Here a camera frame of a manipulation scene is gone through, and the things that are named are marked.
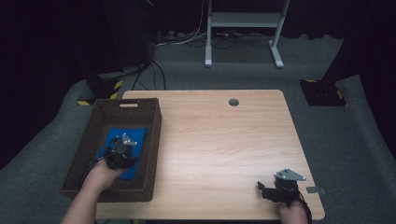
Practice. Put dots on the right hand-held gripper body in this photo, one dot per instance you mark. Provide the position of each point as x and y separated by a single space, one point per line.
286 189

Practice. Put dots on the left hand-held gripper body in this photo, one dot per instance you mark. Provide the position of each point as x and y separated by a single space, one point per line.
120 152

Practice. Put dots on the blue t-shirt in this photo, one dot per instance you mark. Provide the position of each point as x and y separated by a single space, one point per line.
140 137

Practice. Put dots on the brown wicker basket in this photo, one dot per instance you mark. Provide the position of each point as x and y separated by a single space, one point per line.
124 115

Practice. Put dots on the person's right hand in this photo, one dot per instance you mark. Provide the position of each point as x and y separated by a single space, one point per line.
292 213

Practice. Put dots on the black stand base striped tape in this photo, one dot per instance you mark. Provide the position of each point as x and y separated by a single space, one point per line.
99 88

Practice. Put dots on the black equipment case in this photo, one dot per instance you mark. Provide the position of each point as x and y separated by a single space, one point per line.
137 46

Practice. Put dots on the power strip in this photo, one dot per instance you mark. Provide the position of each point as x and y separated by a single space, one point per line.
169 33

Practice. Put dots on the white metal stand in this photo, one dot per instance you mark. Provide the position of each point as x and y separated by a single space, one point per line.
243 19

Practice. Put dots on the black stand base plate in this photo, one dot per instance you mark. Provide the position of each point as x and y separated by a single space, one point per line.
320 93

